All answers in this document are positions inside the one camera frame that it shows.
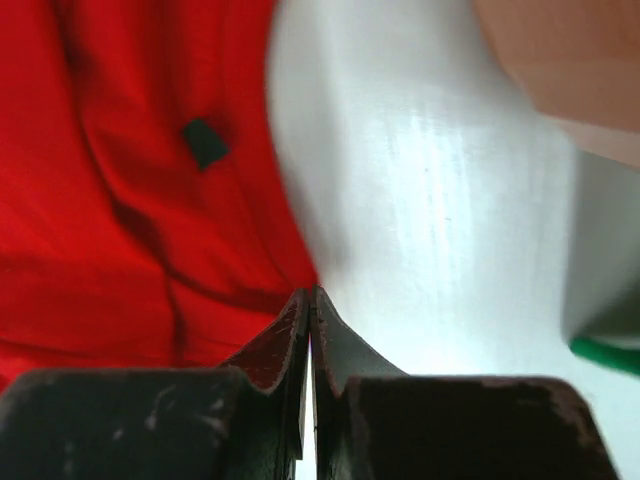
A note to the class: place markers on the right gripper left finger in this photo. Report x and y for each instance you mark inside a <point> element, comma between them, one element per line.
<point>243,419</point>

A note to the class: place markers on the orange plastic basket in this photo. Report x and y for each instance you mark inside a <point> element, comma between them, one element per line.
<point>578,63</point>

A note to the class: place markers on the green t-shirt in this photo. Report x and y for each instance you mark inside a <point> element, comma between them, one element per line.
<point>611,357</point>

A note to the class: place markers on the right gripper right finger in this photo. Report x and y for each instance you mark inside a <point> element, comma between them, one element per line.
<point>374,421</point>

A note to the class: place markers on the red teddy bear t-shirt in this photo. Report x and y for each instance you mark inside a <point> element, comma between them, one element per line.
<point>144,221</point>

